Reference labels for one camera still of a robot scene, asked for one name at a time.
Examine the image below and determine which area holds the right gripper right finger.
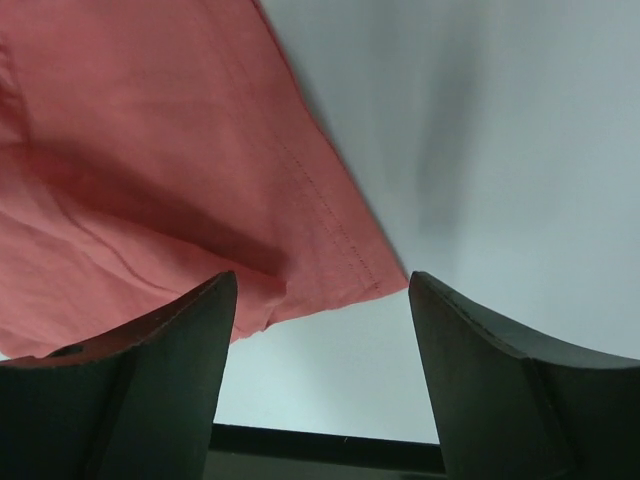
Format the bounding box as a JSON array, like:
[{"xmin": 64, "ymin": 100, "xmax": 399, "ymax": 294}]
[{"xmin": 409, "ymin": 272, "xmax": 639, "ymax": 479}]

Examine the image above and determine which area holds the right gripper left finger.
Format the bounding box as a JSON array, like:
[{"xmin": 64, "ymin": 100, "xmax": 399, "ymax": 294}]
[{"xmin": 1, "ymin": 272, "xmax": 237, "ymax": 479}]

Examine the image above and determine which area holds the pink t shirt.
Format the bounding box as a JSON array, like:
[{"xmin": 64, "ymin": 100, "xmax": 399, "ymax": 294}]
[{"xmin": 1, "ymin": 1, "xmax": 407, "ymax": 357}]

